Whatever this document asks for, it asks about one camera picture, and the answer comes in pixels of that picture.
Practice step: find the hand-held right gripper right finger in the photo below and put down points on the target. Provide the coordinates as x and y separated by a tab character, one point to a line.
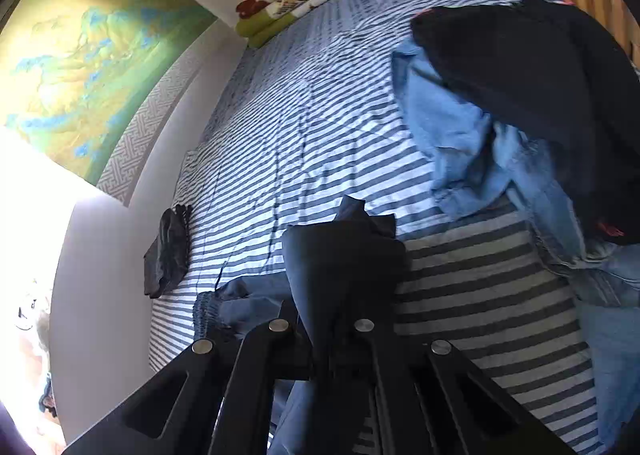
372	342

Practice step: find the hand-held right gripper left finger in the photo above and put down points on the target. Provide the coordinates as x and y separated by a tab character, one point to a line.
277	337

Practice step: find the dark navy garment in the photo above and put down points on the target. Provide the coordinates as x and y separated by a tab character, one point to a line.
340	265

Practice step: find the folded dark grey pants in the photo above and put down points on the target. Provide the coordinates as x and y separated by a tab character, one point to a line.
167	255

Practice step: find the blue white striped bed quilt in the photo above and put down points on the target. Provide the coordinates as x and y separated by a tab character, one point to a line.
320	135

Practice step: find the light blue denim jeans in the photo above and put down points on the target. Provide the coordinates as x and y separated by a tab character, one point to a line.
450	135

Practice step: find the bright window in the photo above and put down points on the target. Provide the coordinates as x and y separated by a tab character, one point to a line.
30	215

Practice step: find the black garment with pink trim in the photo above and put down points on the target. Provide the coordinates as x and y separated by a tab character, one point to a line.
540	75

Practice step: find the landscape wall poster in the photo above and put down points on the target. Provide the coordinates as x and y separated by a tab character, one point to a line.
95	65

